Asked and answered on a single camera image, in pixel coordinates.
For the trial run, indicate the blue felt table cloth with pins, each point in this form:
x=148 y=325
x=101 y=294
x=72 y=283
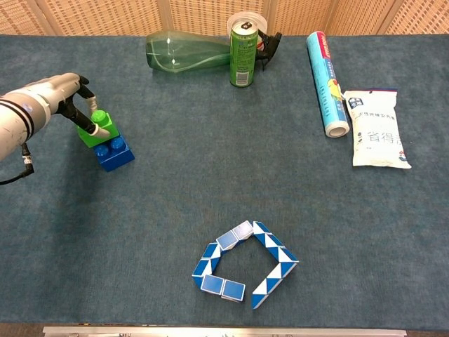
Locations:
x=224 y=196

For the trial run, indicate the woven folding screen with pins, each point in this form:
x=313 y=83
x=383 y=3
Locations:
x=105 y=15

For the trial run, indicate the blue white snake puzzle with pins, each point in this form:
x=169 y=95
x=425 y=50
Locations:
x=229 y=289

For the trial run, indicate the white printed snack bag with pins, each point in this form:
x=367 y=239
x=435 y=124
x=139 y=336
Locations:
x=377 y=130

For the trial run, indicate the silver metal rail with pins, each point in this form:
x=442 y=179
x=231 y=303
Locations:
x=224 y=331

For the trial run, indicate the blue toy brick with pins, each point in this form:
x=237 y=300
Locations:
x=115 y=156

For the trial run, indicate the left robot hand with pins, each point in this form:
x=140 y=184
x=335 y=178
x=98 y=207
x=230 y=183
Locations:
x=59 y=89

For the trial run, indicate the green toy brick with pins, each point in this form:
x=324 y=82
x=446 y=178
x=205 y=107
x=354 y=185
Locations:
x=105 y=131

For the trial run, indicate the green drink can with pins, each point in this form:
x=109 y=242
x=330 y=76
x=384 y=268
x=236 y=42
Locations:
x=242 y=58

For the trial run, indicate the green transparent spray bottle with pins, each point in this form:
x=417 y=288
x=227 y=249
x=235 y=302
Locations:
x=182 y=52

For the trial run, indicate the light blue wrap roll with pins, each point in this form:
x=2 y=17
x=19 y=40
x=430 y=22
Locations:
x=328 y=84

